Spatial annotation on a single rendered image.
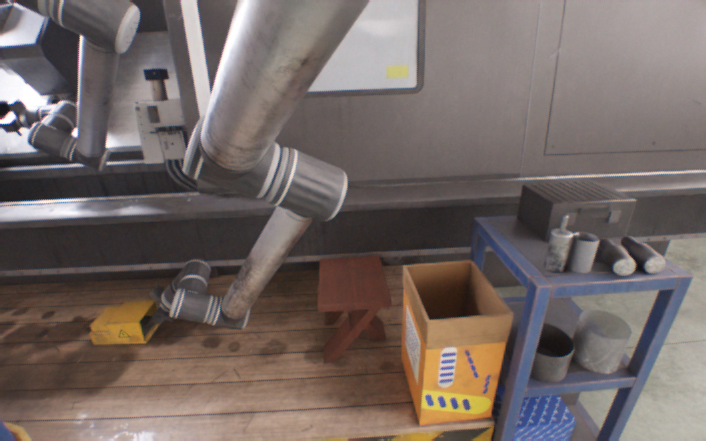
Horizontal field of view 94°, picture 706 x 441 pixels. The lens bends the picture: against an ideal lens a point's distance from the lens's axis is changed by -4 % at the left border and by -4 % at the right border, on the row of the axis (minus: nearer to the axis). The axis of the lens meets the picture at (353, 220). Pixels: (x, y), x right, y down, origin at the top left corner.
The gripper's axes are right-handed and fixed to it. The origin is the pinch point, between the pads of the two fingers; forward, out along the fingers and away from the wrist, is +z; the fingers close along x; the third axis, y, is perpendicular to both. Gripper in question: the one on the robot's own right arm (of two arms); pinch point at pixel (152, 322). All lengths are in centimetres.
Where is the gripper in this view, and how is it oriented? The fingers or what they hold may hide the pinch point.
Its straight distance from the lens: 178.9
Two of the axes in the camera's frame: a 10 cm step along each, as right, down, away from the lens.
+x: -0.3, -4.1, 9.1
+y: 7.1, 6.3, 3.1
